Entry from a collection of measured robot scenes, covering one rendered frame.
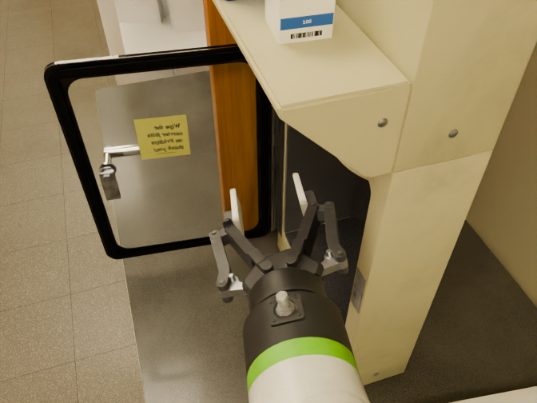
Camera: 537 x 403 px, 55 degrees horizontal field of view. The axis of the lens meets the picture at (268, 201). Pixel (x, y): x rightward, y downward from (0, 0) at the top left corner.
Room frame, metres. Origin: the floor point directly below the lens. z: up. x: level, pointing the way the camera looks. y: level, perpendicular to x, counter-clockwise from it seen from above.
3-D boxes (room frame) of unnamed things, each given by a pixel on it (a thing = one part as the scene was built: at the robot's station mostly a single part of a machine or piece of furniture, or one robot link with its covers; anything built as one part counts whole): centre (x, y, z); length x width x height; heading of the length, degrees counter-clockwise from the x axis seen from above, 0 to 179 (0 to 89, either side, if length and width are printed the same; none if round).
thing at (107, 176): (0.59, 0.25, 1.18); 0.02 x 0.02 x 0.06; 11
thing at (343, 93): (0.49, -0.01, 1.46); 0.32 x 0.12 x 0.10; 18
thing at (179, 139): (0.62, 0.15, 1.19); 0.30 x 0.01 x 0.40; 101
